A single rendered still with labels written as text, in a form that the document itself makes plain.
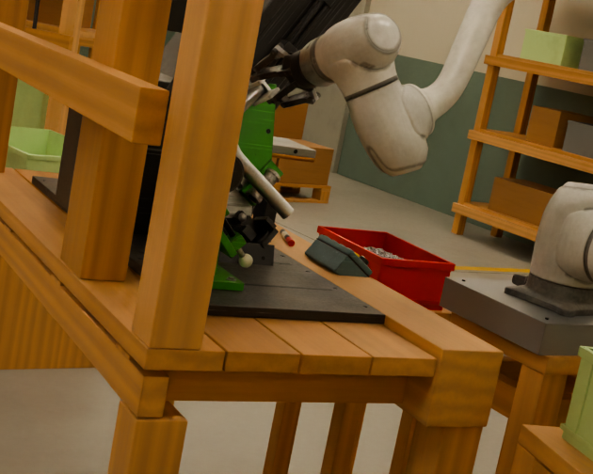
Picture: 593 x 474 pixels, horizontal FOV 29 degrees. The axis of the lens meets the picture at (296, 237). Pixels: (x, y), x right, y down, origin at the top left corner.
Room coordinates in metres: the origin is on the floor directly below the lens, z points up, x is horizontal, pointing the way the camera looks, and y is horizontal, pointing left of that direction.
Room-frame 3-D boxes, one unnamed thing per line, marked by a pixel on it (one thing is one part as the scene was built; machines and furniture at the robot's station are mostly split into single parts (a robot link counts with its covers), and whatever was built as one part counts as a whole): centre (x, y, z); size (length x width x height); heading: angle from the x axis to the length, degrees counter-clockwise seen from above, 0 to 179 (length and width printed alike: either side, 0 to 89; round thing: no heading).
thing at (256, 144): (2.52, 0.16, 1.17); 0.13 x 0.12 x 0.20; 29
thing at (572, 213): (2.50, -0.60, 1.08); 0.18 x 0.16 x 0.22; 36
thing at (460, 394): (2.69, 0.00, 0.82); 1.50 x 0.14 x 0.15; 29
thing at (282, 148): (2.68, 0.20, 1.11); 0.39 x 0.16 x 0.03; 119
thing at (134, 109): (2.38, 0.57, 1.23); 1.30 x 0.05 x 0.09; 29
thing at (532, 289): (2.53, -0.58, 0.95); 0.22 x 0.18 x 0.06; 42
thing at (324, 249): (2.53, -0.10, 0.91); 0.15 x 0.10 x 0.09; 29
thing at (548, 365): (2.51, -0.60, 0.83); 0.32 x 0.32 x 0.04; 33
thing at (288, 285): (2.56, 0.25, 0.89); 1.10 x 0.42 x 0.02; 29
